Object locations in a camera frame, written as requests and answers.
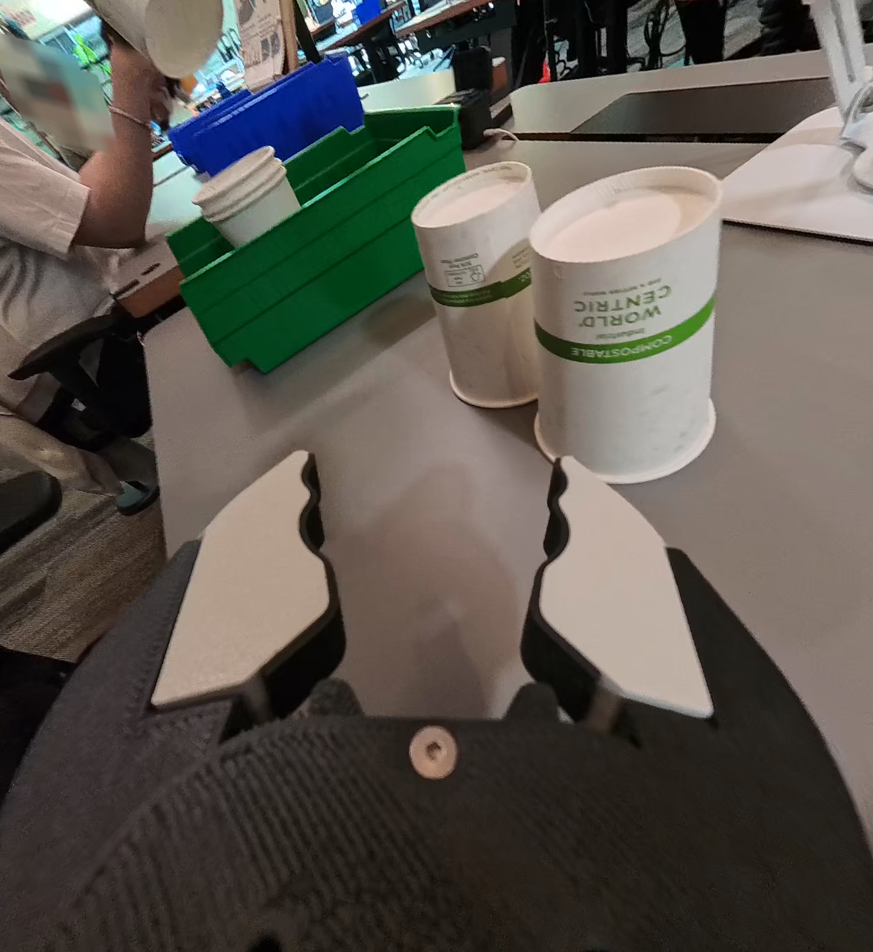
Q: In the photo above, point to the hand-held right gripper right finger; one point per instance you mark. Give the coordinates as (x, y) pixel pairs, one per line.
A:
(615, 595)

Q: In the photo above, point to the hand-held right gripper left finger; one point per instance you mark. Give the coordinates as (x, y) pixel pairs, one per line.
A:
(250, 595)

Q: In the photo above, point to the green plastic bin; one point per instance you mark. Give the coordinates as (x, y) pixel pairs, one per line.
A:
(317, 282)

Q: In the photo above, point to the stack of cups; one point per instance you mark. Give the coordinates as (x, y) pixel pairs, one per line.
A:
(258, 227)

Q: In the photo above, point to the white desk wooden edge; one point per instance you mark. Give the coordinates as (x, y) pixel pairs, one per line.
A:
(146, 294)

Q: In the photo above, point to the wooden top desk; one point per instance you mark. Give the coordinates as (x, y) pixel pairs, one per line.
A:
(444, 15)

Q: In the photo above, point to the black office chair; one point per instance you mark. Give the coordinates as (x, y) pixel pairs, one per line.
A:
(72, 349)
(5, 513)

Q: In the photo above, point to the wooden document stand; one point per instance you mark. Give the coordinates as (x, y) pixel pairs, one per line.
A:
(261, 44)
(800, 186)

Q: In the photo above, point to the blue plastic bin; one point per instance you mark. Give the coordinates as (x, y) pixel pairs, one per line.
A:
(206, 137)
(295, 111)

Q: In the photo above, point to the black desktop device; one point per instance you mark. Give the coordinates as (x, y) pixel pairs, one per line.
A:
(473, 89)

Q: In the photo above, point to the plain white paper cup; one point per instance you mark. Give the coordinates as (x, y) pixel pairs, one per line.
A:
(176, 33)

